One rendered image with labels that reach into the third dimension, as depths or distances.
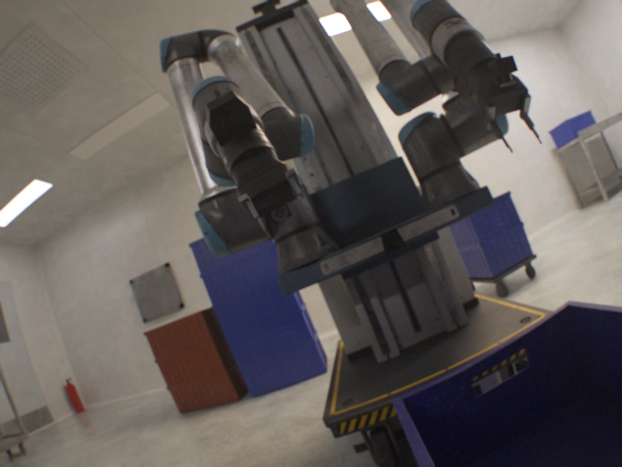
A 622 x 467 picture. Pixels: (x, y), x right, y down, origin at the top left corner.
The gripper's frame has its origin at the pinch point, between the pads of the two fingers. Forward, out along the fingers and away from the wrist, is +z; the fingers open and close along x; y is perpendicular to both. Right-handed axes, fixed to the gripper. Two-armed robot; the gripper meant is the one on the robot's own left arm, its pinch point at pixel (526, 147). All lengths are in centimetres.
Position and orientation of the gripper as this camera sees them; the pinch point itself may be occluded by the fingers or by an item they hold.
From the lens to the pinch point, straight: 49.1
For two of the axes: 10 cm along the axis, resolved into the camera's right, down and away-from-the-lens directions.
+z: 1.5, 8.7, -4.7
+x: 9.2, -2.9, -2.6
